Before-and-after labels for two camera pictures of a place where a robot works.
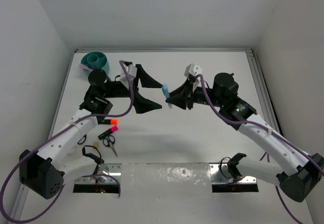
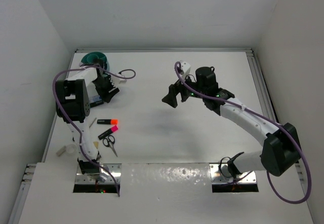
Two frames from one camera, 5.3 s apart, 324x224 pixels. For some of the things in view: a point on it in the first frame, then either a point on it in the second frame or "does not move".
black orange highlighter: (109, 121) does not move
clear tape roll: (70, 153) does not move
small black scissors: (109, 142) does not move
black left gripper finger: (143, 104) to (108, 97)
